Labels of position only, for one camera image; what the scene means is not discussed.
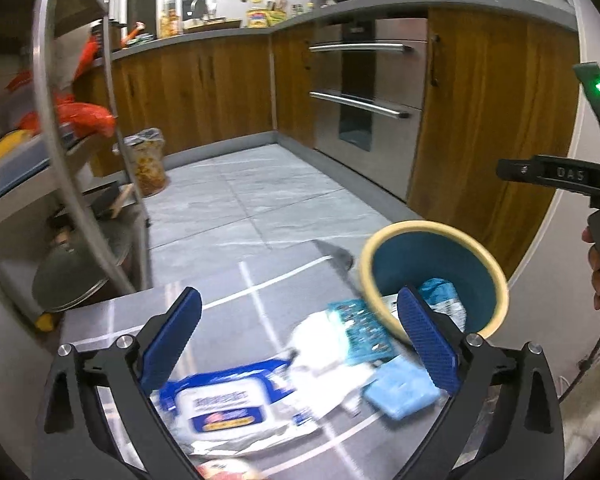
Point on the stainless steel oven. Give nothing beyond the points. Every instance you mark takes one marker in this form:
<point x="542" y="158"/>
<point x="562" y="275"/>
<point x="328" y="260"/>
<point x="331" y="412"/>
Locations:
<point x="390" y="135"/>

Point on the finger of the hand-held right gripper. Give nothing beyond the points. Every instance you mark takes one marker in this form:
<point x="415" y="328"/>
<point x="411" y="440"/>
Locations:
<point x="550" y="174"/>

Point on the blue bin with yellow rim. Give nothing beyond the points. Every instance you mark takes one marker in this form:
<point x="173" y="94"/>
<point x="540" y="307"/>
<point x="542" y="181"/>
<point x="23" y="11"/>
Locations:
<point x="430" y="260"/>

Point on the yellow item on shelf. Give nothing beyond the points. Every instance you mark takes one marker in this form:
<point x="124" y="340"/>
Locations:
<point x="5" y="147"/>

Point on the small orange plastic bag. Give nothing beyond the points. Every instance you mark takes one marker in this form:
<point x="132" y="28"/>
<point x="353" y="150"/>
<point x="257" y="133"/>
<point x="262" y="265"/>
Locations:
<point x="90" y="55"/>

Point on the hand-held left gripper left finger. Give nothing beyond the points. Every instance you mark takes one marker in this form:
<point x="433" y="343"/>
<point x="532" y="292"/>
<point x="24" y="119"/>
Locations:
<point x="172" y="340"/>

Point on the blue face mask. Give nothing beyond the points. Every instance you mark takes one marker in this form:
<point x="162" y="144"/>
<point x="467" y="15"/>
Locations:
<point x="400" y="390"/>

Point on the clear bag of snacks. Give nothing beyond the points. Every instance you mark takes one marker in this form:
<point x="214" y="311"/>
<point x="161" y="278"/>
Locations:
<point x="147" y="165"/>

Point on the glass pot lid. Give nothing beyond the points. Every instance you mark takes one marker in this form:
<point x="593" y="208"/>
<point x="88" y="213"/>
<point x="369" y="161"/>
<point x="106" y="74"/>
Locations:
<point x="80" y="275"/>

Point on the white paper towel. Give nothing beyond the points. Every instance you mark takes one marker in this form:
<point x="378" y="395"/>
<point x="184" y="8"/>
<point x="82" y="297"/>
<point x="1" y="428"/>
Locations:
<point x="325" y="360"/>

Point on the red and white packet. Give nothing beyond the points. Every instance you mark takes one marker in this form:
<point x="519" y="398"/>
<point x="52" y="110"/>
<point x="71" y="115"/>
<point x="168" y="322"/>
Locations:
<point x="230" y="470"/>

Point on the grey checked mat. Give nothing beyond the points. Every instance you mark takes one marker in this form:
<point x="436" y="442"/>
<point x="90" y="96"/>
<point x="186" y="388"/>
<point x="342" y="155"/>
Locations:
<point x="260" y="310"/>

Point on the teal snack wrapper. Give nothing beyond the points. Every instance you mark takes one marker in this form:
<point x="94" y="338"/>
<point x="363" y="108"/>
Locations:
<point x="360" y="330"/>

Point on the metal shelf rack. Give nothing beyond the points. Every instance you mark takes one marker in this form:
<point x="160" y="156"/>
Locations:
<point x="55" y="110"/>

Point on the small yellow item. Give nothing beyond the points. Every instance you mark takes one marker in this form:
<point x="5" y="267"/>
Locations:
<point x="47" y="322"/>

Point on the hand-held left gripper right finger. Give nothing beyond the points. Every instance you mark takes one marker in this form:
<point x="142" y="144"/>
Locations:
<point x="427" y="345"/>

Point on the yellow oil bottle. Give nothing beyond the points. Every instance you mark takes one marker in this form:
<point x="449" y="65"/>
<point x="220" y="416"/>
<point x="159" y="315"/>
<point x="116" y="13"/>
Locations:
<point x="258" y="17"/>

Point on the black pan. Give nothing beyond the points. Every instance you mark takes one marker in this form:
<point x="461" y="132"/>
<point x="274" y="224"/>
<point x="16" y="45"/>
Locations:
<point x="105" y="205"/>

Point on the wooden tray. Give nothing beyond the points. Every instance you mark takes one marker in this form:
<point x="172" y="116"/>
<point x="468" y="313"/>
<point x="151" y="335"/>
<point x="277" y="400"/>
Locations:
<point x="212" y="25"/>

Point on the wooden kitchen cabinets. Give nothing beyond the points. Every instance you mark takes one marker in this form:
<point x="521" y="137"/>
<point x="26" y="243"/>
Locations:
<point x="490" y="135"/>

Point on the blue wet wipes packet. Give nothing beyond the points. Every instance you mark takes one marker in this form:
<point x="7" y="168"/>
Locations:
<point x="225" y="405"/>

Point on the grey plastic storage box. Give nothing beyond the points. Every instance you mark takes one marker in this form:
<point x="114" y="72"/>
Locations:
<point x="25" y="170"/>

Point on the large orange plastic bag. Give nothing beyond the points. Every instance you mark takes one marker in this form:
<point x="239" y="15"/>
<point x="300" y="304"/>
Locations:
<point x="87" y="117"/>

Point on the metal faucet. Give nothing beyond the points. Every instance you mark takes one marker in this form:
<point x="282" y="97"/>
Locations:
<point x="197" y="9"/>

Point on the person's right hand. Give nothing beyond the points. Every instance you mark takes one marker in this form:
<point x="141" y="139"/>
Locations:
<point x="596" y="275"/>

